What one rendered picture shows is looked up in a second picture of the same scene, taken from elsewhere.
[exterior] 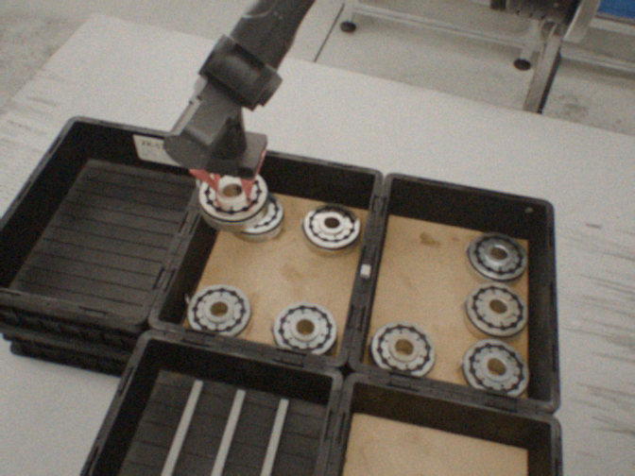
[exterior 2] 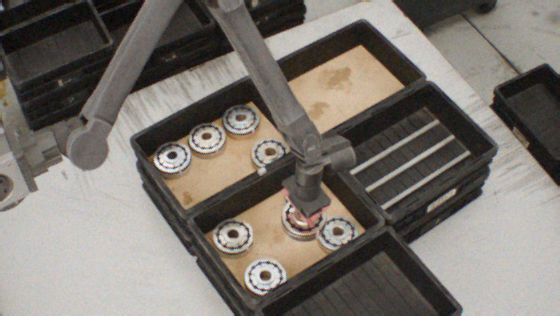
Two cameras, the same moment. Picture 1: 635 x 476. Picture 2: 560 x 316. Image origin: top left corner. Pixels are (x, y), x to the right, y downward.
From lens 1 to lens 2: 1.76 m
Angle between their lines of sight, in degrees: 67
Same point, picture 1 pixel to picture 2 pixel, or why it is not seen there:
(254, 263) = (291, 256)
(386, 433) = not seen: hidden behind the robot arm
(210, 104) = (327, 143)
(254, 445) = (368, 174)
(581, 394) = not seen: hidden behind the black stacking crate
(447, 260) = (191, 182)
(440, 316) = (230, 161)
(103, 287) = (383, 302)
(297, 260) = (267, 241)
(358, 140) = not seen: outside the picture
